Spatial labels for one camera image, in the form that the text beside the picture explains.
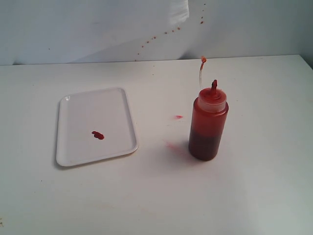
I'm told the red ketchup squeeze bottle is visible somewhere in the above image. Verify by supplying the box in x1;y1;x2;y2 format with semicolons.
188;55;229;162

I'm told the red ketchup blob on tray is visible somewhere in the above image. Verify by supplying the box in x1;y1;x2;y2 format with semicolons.
91;131;105;140

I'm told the white rectangular plastic tray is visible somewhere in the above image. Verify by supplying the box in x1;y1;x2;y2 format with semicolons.
56;87;138;167

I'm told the white paper sheet on wall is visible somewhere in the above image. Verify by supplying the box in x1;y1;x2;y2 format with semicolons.
168;0;189;26

